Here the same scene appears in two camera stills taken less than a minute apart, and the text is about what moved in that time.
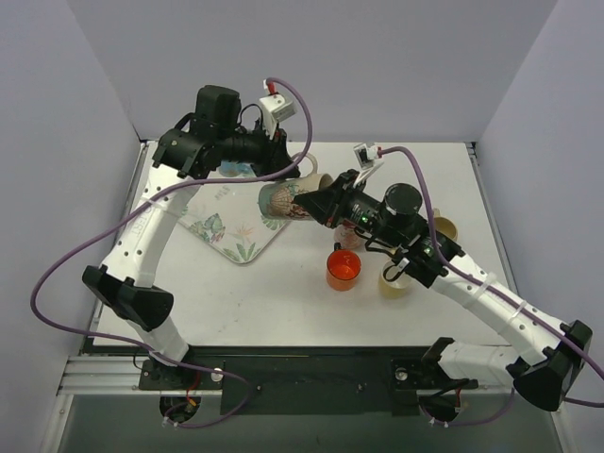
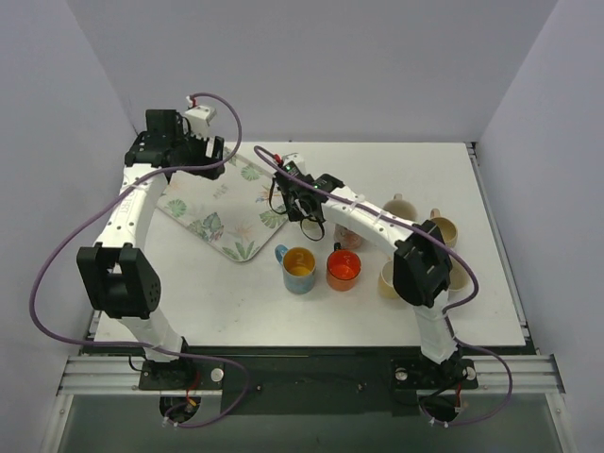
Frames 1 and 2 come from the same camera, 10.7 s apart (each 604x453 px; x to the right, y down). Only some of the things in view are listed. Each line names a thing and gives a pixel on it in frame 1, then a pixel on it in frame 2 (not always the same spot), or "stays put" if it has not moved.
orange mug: x=343 y=269 stays put
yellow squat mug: x=394 y=282 stays put
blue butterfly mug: x=229 y=168 -> x=299 y=266
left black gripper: x=277 y=154 -> x=210 y=158
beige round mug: x=444 y=225 stays put
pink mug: x=346 y=236 stays put
